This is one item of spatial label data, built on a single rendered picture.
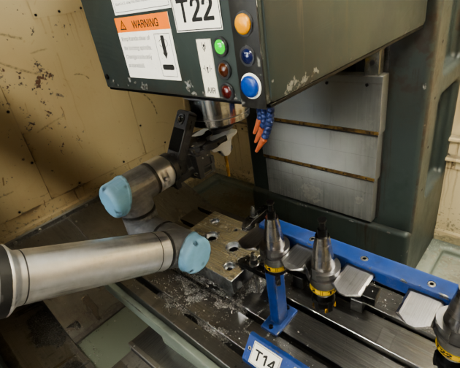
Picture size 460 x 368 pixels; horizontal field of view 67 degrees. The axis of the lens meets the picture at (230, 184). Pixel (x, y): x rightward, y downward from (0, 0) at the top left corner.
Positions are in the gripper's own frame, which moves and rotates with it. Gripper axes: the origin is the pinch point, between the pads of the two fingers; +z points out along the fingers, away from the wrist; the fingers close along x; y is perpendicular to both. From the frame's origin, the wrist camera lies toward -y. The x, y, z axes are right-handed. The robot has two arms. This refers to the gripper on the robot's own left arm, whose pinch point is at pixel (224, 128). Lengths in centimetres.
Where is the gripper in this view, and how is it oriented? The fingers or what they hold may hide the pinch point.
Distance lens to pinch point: 90.5
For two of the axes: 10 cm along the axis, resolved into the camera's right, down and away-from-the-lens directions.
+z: 6.6, -4.7, 5.9
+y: 1.6, 8.5, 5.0
